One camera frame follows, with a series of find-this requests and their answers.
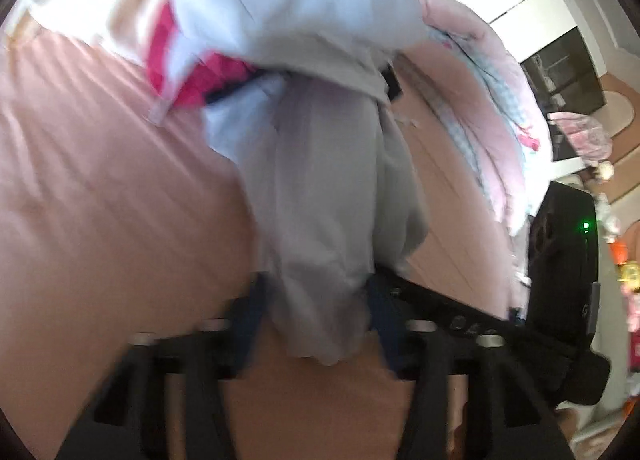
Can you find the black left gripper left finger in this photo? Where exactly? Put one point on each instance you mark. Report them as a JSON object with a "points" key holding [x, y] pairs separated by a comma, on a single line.
{"points": [[126, 418]]}

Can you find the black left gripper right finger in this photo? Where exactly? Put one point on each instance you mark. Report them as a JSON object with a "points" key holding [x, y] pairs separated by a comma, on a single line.
{"points": [[482, 387]]}

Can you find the light grey white garment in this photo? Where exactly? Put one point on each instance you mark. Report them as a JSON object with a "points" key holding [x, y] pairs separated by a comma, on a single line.
{"points": [[331, 185]]}

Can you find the dark glass cabinet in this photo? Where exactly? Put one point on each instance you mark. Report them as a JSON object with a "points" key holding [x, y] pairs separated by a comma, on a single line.
{"points": [[563, 78]]}

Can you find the pile of white pink clothes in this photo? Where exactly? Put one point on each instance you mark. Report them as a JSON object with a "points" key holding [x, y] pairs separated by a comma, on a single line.
{"points": [[282, 62]]}

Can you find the white wardrobe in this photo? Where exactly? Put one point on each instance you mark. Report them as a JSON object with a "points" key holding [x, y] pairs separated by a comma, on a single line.
{"points": [[525, 27]]}

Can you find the pink blue folded quilt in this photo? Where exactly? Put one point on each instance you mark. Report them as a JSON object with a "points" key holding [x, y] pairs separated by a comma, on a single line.
{"points": [[480, 95]]}

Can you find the pink bed sheet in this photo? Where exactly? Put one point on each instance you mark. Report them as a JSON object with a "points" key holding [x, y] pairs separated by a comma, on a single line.
{"points": [[111, 226]]}

